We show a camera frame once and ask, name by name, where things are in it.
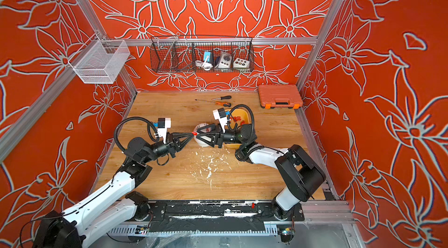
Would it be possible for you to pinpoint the orange handled long screwdriver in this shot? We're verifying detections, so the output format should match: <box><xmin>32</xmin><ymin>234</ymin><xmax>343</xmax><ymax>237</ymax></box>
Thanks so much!
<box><xmin>196</xmin><ymin>99</ymin><xmax>232</xmax><ymax>108</ymax></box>

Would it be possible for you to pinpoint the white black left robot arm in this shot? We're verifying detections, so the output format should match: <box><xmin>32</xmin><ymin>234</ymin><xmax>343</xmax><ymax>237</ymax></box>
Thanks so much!
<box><xmin>32</xmin><ymin>116</ymin><xmax>196</xmax><ymax>248</ymax></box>

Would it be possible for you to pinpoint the white round socket adapter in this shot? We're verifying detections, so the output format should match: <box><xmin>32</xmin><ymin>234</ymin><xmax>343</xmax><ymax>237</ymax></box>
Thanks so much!
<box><xmin>218</xmin><ymin>52</ymin><xmax>232</xmax><ymax>69</ymax></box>

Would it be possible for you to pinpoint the blue grey power strip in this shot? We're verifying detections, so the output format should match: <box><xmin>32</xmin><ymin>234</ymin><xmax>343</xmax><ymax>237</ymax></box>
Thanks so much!
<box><xmin>203</xmin><ymin>51</ymin><xmax>212</xmax><ymax>63</ymax></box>

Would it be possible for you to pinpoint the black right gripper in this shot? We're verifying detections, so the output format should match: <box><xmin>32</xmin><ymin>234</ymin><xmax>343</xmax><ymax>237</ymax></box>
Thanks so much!
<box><xmin>199</xmin><ymin>127</ymin><xmax>245</xmax><ymax>152</ymax></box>

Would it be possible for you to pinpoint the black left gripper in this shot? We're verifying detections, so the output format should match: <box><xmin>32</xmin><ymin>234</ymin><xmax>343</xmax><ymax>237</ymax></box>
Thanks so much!
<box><xmin>142</xmin><ymin>134</ymin><xmax>193</xmax><ymax>166</ymax></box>

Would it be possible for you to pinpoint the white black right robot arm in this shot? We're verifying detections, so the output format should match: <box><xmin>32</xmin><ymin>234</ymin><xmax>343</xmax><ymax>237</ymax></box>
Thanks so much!
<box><xmin>193</xmin><ymin>104</ymin><xmax>326</xmax><ymax>221</ymax></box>

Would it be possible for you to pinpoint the small black screwdriver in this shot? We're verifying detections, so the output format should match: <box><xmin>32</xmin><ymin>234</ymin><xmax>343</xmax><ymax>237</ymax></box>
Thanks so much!
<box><xmin>212</xmin><ymin>95</ymin><xmax>232</xmax><ymax>101</ymax></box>

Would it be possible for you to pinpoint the white dome screw fixture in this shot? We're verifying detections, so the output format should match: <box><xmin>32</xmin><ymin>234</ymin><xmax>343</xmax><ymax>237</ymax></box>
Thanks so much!
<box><xmin>193</xmin><ymin>123</ymin><xmax>212</xmax><ymax>148</ymax></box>

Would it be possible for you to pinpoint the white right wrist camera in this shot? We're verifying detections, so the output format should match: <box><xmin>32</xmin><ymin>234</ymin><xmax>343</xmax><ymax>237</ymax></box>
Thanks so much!
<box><xmin>213</xmin><ymin>108</ymin><xmax>228</xmax><ymax>133</ymax></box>

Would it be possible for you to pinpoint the clear plastic wall bin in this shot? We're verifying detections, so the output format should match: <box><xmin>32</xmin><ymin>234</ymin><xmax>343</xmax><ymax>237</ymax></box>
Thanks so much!
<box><xmin>68</xmin><ymin>34</ymin><xmax>130</xmax><ymax>84</ymax></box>

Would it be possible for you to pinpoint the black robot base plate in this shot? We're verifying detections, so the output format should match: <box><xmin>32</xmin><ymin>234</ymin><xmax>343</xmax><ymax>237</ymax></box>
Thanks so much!
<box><xmin>140</xmin><ymin>200</ymin><xmax>305</xmax><ymax>234</ymax></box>

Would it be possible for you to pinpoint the yellow plastic tray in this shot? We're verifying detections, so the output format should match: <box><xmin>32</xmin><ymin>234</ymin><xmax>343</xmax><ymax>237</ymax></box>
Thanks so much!
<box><xmin>225</xmin><ymin>108</ymin><xmax>252</xmax><ymax>149</ymax></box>

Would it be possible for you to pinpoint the orange plastic tool case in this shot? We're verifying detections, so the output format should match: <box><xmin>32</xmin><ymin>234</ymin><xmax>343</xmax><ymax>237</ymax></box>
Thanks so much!
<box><xmin>258</xmin><ymin>84</ymin><xmax>303</xmax><ymax>109</ymax></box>

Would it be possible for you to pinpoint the white button box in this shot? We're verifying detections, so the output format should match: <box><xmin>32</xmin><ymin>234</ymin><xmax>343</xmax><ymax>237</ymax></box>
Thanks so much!
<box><xmin>233</xmin><ymin>58</ymin><xmax>250</xmax><ymax>70</ymax></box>

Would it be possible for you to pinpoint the black wire wall basket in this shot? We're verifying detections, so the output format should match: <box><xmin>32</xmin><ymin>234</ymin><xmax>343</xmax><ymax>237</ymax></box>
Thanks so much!
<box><xmin>150</xmin><ymin>34</ymin><xmax>255</xmax><ymax>73</ymax></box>

